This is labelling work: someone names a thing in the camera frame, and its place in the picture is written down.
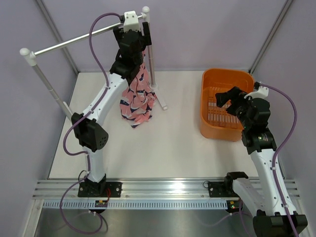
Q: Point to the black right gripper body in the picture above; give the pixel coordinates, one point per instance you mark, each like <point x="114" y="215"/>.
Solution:
<point x="242" y="110"/>

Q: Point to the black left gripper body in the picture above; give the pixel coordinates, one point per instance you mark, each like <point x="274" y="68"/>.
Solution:
<point x="142" y="45"/>

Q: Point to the pink patterned shorts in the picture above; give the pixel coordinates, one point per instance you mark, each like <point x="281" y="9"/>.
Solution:
<point x="138" y="99"/>

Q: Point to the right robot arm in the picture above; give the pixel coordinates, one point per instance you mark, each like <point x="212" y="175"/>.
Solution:
<point x="273" y="212"/>

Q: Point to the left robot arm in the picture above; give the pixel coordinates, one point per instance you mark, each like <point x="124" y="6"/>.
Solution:
<point x="87" y="126"/>

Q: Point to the orange plastic basket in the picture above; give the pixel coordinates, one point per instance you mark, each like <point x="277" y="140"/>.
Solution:
<point x="215" y="122"/>

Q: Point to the white and silver clothes rack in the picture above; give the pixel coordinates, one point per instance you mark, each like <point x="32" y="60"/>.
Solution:
<point x="30" y="58"/>

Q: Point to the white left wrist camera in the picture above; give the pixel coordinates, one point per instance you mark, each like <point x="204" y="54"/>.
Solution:
<point x="131" y="22"/>

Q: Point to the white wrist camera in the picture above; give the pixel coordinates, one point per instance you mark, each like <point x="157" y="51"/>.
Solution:
<point x="259" y="92"/>
<point x="131" y="22"/>

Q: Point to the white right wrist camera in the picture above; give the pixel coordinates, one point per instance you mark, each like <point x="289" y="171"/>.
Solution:
<point x="259" y="92"/>

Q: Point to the black right mount plate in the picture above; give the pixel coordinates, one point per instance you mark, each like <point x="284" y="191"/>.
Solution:
<point x="217" y="189"/>

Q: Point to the black mount plate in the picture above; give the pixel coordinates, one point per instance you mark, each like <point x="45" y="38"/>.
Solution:
<point x="113" y="190"/>
<point x="217" y="189"/>

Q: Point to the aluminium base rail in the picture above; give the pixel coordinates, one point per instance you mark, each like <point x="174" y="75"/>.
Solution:
<point x="191" y="189"/>

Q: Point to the white slotted cable duct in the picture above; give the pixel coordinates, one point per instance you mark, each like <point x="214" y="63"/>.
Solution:
<point x="139" y="204"/>

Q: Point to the black left mount plate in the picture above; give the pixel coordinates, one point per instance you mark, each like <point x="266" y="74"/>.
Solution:
<point x="113" y="190"/>

